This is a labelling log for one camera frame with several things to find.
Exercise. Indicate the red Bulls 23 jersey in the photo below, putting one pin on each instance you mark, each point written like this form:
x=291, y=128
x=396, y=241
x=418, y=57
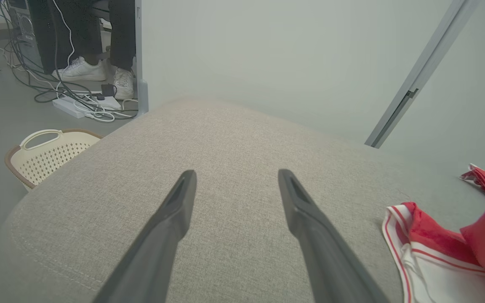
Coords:
x=436, y=235

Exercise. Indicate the dark computer tower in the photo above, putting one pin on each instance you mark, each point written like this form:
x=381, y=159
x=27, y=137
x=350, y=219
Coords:
x=23, y=29

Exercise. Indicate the grey partition joint post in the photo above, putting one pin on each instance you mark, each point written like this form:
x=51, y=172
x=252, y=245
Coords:
x=427, y=67

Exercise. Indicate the wide white power strip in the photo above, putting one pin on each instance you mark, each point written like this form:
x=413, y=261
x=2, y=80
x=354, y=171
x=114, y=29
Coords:
x=110, y=103

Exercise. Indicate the long white power strip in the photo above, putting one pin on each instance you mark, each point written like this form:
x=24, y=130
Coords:
x=67, y=108

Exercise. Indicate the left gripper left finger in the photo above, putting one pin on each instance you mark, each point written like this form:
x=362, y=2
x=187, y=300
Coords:
x=158, y=248

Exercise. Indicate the white sneaker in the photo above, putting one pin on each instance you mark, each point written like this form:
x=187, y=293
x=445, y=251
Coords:
x=123, y=82
x=80, y=70

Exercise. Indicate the black power adapter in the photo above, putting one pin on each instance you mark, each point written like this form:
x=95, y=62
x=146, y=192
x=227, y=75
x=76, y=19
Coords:
x=108, y=90

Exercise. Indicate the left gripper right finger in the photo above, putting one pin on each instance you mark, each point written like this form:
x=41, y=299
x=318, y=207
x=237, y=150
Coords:
x=326, y=256

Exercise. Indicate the dark trouser leg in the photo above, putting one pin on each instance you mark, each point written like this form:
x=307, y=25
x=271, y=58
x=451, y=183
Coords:
x=74, y=29
x=121, y=29

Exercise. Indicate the cream perforated laundry basket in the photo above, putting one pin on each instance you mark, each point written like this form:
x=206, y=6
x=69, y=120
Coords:
x=44, y=160

